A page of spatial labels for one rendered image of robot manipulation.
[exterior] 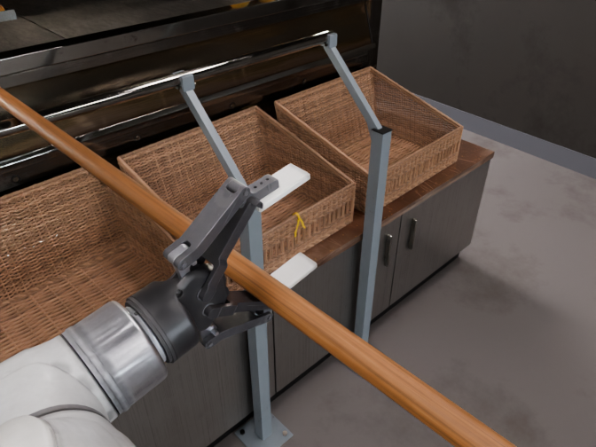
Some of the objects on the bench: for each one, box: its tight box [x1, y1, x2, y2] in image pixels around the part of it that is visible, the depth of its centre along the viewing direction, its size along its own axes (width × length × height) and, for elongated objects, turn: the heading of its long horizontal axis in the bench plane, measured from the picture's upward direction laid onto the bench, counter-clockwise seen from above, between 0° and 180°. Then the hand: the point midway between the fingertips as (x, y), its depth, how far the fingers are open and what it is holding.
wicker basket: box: [274, 67, 464, 213], centre depth 199 cm, size 49×56×28 cm
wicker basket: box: [0, 168, 176, 363], centre depth 131 cm, size 49×56×28 cm
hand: (298, 223), depth 59 cm, fingers open, 13 cm apart
